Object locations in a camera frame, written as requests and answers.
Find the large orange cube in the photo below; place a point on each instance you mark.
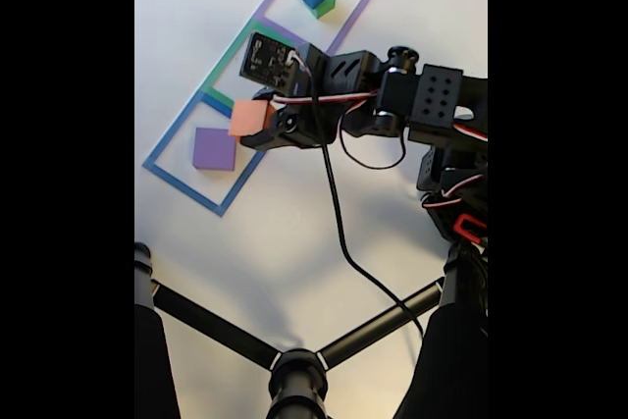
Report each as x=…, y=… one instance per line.
x=247, y=117

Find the large purple cube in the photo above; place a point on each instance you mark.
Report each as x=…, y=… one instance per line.
x=215, y=149

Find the medium green cube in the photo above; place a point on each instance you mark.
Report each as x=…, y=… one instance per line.
x=328, y=4

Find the red clamp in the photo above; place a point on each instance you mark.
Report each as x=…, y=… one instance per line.
x=461, y=227

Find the black tripod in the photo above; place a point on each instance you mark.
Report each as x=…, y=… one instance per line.
x=294, y=380

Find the gripper camera board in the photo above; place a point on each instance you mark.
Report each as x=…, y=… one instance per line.
x=267, y=63

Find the green square tape frame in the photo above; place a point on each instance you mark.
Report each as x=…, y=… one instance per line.
x=225, y=61

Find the blue square tape frame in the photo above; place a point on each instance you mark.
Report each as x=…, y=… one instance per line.
x=186, y=191

